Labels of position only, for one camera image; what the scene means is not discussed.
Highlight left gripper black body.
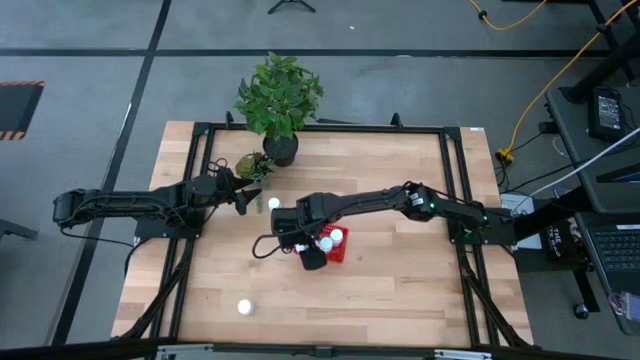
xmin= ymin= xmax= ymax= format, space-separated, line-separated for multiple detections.
xmin=185 ymin=167 xmax=242 ymax=212

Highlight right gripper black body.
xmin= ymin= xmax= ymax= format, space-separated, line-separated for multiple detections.
xmin=269 ymin=192 xmax=335 ymax=251

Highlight red plastic slotted basket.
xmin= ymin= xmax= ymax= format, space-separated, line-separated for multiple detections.
xmin=313 ymin=223 xmax=350 ymax=265

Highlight small potted succulent plant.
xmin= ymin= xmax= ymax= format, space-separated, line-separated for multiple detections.
xmin=233 ymin=151 xmax=276 ymax=215

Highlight large leafy plant black pot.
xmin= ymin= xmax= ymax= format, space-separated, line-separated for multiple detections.
xmin=233 ymin=50 xmax=326 ymax=169

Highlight black tripod feet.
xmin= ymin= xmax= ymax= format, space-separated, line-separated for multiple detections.
xmin=266 ymin=0 xmax=318 ymax=15

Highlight black hazard-striped floor mat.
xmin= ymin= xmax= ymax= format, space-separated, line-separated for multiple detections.
xmin=0 ymin=80 xmax=47 ymax=142

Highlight white label sheet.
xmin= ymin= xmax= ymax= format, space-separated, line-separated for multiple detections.
xmin=499 ymin=192 xmax=545 ymax=251

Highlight black side table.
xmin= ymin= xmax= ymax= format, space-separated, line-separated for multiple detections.
xmin=543 ymin=84 xmax=640 ymax=336

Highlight black laptop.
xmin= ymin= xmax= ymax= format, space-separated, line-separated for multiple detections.
xmin=574 ymin=209 xmax=640 ymax=336

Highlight black power adapter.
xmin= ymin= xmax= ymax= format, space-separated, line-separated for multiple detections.
xmin=586 ymin=86 xmax=627 ymax=143

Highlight black stand leg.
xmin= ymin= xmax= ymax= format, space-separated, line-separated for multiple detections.
xmin=558 ymin=0 xmax=640 ymax=105

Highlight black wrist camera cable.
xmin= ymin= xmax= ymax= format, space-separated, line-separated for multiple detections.
xmin=251 ymin=230 xmax=301 ymax=261

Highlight black aluminium table frame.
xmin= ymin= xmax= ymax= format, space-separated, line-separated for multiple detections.
xmin=112 ymin=110 xmax=535 ymax=354

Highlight yellow power cable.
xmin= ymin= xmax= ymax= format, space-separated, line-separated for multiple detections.
xmin=467 ymin=0 xmax=640 ymax=165

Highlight white cable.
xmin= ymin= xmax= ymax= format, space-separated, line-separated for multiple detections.
xmin=528 ymin=125 xmax=640 ymax=200

